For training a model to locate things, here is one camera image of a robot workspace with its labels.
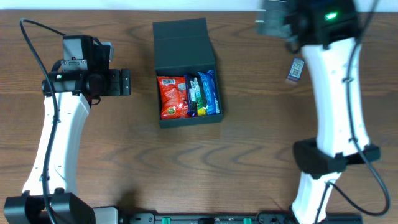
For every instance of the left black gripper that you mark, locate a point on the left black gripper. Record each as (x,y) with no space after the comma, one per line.
(125,81)

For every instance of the red snack bag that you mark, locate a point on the red snack bag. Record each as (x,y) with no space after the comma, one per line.
(174,97)

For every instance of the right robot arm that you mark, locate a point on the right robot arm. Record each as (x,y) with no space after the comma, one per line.
(327,35)

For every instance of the yellow snack bag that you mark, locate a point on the yellow snack bag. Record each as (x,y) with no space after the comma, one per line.
(202,111)

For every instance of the green chocolate bar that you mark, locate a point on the green chocolate bar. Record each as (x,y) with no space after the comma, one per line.
(198,95)

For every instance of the blue Oreo cookie pack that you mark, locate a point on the blue Oreo cookie pack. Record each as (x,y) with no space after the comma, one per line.
(209,88)

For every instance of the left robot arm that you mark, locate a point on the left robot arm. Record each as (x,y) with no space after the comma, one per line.
(50,193)

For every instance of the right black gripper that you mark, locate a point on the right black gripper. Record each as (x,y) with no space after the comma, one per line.
(268,22)

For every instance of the small dark blue packet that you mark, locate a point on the small dark blue packet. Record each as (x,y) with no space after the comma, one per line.
(295,71)

